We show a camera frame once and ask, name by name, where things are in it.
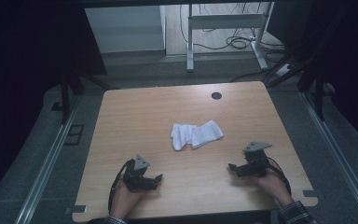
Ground person's left hand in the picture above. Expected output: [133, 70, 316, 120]
[109, 179, 145, 219]

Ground white metal desk frame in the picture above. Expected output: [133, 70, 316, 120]
[186, 2, 275, 73]

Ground white power strip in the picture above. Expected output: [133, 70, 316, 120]
[274, 63, 294, 77]

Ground person's right hand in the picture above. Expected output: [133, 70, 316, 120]
[254, 169, 294, 208]

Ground white sock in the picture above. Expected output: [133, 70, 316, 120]
[170, 119, 225, 152]

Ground black floor cables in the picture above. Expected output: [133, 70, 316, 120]
[179, 3, 288, 64]

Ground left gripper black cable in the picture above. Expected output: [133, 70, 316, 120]
[107, 159, 135, 216]

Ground black tripod stand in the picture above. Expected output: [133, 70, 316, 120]
[265, 46, 337, 123]

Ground aluminium floor rail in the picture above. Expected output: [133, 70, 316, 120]
[13, 94, 83, 224]
[300, 91, 358, 224]

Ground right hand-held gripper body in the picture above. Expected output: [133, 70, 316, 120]
[241, 141, 273, 178]

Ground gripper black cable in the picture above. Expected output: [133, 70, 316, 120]
[267, 156, 293, 198]
[107, 159, 135, 216]

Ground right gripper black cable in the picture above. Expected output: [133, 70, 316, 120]
[267, 156, 293, 198]

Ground dark curtain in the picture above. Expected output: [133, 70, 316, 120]
[0, 0, 108, 206]
[267, 0, 358, 153]

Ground grey cabinet panel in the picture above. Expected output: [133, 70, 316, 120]
[84, 5, 166, 54]

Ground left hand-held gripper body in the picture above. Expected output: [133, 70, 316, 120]
[122, 154, 153, 193]

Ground black metal stand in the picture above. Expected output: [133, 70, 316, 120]
[49, 70, 115, 126]

